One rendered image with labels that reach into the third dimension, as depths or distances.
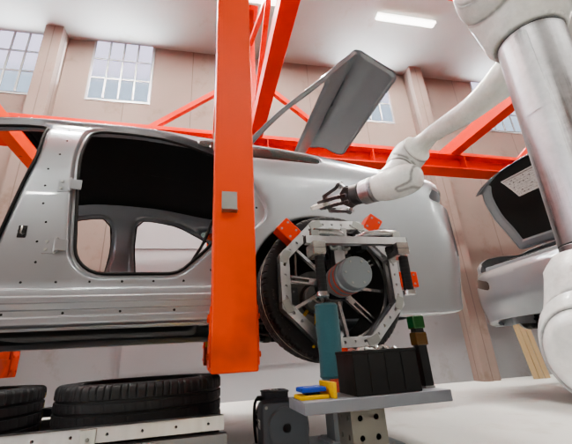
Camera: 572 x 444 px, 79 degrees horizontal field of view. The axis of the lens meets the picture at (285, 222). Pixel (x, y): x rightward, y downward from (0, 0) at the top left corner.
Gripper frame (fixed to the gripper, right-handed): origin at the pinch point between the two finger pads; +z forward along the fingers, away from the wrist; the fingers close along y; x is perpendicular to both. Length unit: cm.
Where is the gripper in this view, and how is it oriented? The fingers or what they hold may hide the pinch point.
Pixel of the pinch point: (319, 205)
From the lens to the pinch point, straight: 136.9
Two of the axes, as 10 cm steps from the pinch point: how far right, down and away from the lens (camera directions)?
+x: -6.0, 3.9, -7.0
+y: -4.1, -9.0, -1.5
